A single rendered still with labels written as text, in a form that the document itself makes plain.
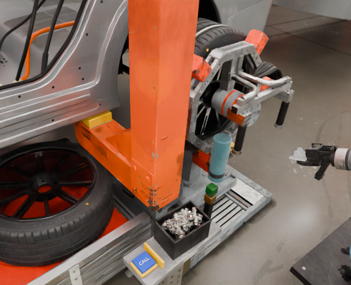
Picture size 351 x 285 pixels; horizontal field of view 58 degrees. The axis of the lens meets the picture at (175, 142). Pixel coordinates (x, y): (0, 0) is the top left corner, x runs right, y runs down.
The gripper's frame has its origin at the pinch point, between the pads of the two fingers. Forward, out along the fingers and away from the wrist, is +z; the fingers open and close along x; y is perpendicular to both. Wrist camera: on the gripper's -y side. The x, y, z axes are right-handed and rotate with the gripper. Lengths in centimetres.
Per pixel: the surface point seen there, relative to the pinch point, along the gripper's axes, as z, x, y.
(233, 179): 58, -24, -33
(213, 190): 14.9, 41.3, 3.6
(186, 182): 67, 10, -18
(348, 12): 54, -270, 42
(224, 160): 25.1, 18.6, 5.8
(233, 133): 35.1, -6.1, 9.5
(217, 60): 17, 17, 53
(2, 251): 77, 111, 2
